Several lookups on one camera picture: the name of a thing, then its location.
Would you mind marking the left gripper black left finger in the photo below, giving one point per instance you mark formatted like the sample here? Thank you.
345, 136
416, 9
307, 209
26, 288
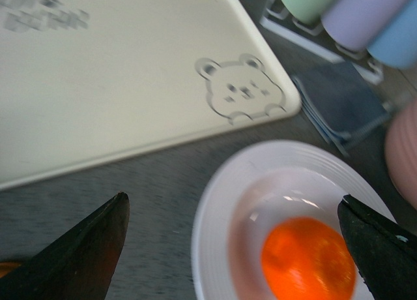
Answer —
78, 265

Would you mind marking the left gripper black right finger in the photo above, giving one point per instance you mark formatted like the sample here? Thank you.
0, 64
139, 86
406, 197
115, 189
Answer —
383, 251

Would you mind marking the orange fruit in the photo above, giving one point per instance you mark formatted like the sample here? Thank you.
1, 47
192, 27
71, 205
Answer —
303, 258

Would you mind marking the white ridged plate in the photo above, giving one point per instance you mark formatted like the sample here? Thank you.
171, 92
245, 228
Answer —
253, 191

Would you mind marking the wooden tray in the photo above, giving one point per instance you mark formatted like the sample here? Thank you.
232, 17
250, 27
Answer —
7, 267

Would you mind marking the pink bowl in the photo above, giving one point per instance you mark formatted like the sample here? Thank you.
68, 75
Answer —
400, 152

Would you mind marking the grey folded cloth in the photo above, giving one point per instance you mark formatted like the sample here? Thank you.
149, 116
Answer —
340, 104

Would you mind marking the cream bear tray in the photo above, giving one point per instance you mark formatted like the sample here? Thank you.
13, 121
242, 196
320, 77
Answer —
87, 82

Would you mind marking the blue plastic cup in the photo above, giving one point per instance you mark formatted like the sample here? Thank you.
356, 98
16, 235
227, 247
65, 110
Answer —
396, 45

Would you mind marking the purple plastic cup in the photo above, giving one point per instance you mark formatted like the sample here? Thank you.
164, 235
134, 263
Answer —
353, 24

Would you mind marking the green plastic cup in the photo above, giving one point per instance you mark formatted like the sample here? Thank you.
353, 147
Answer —
306, 0

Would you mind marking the white cup rack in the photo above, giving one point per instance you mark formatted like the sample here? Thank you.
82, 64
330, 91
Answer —
277, 19

